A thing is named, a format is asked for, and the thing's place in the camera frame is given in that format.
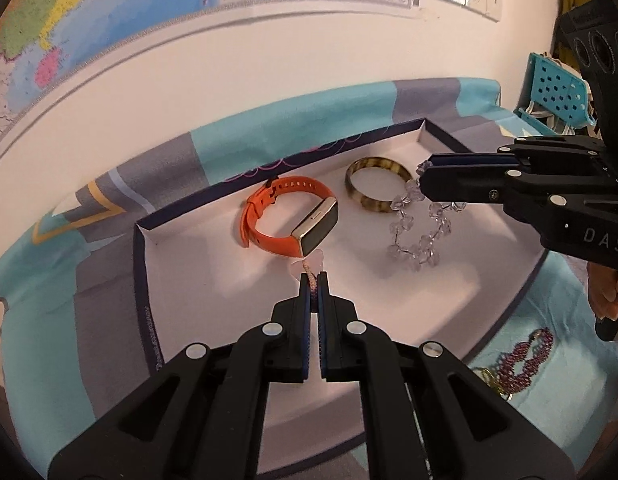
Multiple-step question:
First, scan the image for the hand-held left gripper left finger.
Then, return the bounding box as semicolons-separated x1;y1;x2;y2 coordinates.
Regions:
48;272;320;480

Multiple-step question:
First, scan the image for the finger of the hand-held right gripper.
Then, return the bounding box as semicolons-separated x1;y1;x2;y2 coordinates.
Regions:
428;135;610;173
418;165;618;232

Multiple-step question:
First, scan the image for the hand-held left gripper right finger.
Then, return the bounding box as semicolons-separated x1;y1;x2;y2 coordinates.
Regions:
316;271;575;480

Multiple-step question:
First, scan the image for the pink hair tie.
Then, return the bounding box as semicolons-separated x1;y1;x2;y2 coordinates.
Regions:
291;252;324;311

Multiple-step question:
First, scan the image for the clear crystal bead bracelet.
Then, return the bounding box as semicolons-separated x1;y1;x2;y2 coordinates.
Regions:
387;157;467;272

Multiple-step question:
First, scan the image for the white tray with navy rim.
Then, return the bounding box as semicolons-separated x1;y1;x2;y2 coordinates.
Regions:
133;117;549;443

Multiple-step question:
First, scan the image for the gold chain ring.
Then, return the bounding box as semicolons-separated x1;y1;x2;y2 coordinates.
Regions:
472;366;515;401

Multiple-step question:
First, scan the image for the purple bead bracelet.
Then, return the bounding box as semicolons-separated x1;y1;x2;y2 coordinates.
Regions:
496;327;555;393

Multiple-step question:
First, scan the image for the person's right hand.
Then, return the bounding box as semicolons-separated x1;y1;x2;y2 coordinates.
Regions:
586;261;618;321

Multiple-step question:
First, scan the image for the orange smart band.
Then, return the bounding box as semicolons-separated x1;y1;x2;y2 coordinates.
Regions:
239;176;340;257

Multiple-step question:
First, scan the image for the tortoiseshell bangle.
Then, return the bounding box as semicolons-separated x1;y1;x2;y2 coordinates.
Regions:
345;157;414;213

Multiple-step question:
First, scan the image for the teal and grey patterned mat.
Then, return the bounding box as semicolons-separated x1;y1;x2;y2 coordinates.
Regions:
0;77;618;480

